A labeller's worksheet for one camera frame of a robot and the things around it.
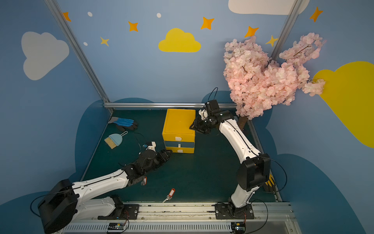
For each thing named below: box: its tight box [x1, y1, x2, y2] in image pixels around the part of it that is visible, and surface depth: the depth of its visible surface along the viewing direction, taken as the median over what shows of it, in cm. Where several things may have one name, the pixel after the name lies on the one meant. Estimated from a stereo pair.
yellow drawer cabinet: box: [161, 108, 196, 154], surface depth 87 cm
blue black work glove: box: [107, 117, 139, 132], surface depth 113 cm
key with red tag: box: [162, 188, 176, 204], surface depth 82 cm
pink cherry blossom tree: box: [223, 32, 327, 131], surface depth 67 cm
